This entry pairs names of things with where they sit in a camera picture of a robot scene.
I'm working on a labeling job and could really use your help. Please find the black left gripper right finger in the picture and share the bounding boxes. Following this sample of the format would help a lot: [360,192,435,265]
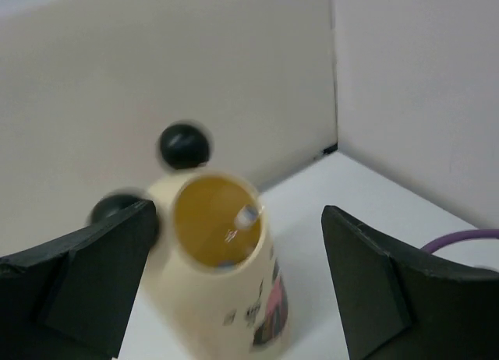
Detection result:
[321,206,498,359]

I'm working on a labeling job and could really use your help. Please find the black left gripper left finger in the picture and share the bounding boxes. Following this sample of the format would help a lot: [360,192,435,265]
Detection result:
[1,200,157,359]

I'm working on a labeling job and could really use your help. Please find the clear white cap bottle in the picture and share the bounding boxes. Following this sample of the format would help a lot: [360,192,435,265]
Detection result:
[223,204,262,245]

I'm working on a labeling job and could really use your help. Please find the cream cat-print bin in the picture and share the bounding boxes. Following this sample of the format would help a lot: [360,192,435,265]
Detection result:
[88,120,293,360]

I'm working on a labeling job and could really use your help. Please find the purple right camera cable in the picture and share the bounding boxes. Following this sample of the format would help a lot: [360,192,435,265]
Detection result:
[423,229,499,254]

